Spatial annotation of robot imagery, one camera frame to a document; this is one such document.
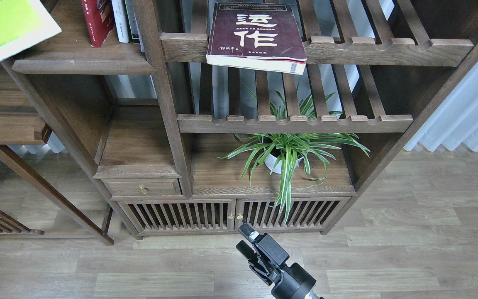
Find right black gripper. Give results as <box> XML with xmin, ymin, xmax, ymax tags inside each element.
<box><xmin>236</xmin><ymin>223</ymin><xmax>318</xmax><ymax>299</ymax></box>

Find red cover book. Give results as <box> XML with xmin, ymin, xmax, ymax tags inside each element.
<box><xmin>81</xmin><ymin>0</ymin><xmax>115</xmax><ymax>48</ymax></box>

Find yellow green cover book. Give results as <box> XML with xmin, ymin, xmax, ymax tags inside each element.
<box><xmin>0</xmin><ymin>0</ymin><xmax>61</xmax><ymax>62</ymax></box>

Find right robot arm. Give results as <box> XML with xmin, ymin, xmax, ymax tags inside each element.
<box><xmin>237</xmin><ymin>223</ymin><xmax>318</xmax><ymax>299</ymax></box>

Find brass cabinet door knobs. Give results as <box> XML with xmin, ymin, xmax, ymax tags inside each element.
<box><xmin>227</xmin><ymin>213</ymin><xmax>244</xmax><ymax>220</ymax></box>

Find white plant pot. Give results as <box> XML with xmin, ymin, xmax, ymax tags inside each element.
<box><xmin>262</xmin><ymin>142</ymin><xmax>303</xmax><ymax>177</ymax></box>

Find green spider plant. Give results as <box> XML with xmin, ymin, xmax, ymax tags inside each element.
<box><xmin>217</xmin><ymin>85</ymin><xmax>371</xmax><ymax>225</ymax></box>

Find brass drawer knob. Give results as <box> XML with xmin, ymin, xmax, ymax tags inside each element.
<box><xmin>139</xmin><ymin>185</ymin><xmax>148</xmax><ymax>194</ymax></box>

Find dark wooden bookshelf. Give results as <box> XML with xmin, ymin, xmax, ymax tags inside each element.
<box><xmin>0</xmin><ymin>0</ymin><xmax>478</xmax><ymax>239</ymax></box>

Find dark red book white characters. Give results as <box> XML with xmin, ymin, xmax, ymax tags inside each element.
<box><xmin>205</xmin><ymin>2</ymin><xmax>307</xmax><ymax>75</ymax></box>

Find white curtain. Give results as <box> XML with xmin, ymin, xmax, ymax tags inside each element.
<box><xmin>404</xmin><ymin>62</ymin><xmax>478</xmax><ymax>152</ymax></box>

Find dark upright book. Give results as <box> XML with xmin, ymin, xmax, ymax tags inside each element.
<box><xmin>125</xmin><ymin>0</ymin><xmax>140</xmax><ymax>44</ymax></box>

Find white upright book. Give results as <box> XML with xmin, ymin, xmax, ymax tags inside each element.
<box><xmin>111</xmin><ymin>0</ymin><xmax>130</xmax><ymax>42</ymax></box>

